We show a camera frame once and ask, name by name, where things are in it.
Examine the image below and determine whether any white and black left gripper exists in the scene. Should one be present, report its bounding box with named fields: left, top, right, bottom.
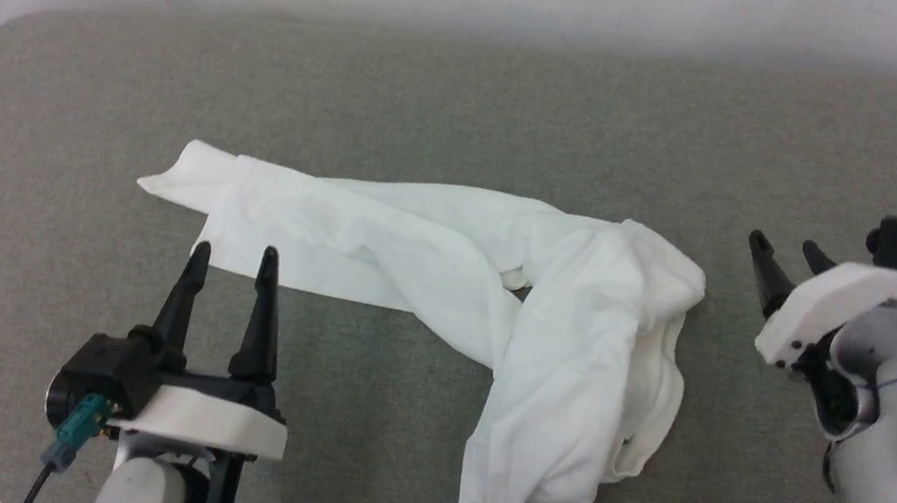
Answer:
left=104, top=231, right=308, bottom=462

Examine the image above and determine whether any white garment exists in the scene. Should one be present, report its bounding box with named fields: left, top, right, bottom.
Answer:
left=103, top=133, right=716, bottom=503

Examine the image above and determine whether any teal plug left camera cable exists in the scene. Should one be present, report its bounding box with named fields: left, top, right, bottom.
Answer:
left=22, top=387, right=114, bottom=503

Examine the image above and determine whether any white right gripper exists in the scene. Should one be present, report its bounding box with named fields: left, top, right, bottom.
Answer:
left=735, top=229, right=897, bottom=382

